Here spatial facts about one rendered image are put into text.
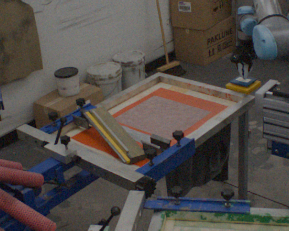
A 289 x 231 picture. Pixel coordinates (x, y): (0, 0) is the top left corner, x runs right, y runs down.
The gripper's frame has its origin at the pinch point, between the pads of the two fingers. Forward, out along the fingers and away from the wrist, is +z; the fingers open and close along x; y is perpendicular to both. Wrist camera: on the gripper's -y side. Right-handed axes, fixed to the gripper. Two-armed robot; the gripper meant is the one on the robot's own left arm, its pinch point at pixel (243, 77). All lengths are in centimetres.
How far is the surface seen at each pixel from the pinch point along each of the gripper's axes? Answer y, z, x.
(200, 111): -37.2, 2.8, -0.2
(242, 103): -26.4, -0.7, -15.5
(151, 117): -54, 3, 15
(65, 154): -109, -9, 7
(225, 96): -21.1, 1.2, -3.0
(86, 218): -48, 98, 86
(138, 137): -72, 2, 7
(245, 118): -1.0, 22.3, -1.9
